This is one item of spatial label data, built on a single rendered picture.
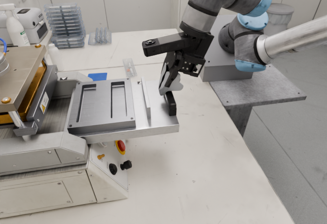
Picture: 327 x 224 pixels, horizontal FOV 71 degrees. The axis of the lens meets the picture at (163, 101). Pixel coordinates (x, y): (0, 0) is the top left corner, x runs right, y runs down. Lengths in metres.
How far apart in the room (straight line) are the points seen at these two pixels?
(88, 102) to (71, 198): 0.26
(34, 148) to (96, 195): 0.22
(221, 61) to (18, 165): 0.90
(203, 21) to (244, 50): 0.45
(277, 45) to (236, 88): 0.34
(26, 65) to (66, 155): 0.24
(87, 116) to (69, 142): 0.10
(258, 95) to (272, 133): 0.99
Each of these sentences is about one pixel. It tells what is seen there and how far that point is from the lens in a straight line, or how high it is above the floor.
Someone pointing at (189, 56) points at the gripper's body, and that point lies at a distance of 0.57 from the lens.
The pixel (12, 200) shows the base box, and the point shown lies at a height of 0.84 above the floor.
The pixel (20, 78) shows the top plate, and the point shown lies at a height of 1.11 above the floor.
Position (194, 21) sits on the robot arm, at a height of 1.21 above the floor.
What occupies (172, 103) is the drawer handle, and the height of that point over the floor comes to 1.01.
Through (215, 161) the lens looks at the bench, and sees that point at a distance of 0.81.
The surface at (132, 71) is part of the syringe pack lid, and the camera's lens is 1.20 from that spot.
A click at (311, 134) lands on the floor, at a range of 2.26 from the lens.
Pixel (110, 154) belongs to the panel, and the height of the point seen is 0.84.
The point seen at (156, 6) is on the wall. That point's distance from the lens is 3.14.
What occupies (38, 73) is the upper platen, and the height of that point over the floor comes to 1.06.
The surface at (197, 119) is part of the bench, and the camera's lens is 0.94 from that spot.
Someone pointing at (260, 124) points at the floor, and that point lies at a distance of 2.16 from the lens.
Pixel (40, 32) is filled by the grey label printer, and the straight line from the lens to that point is 1.64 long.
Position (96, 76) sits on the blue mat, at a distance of 1.24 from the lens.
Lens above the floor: 1.39
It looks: 39 degrees down
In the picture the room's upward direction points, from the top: straight up
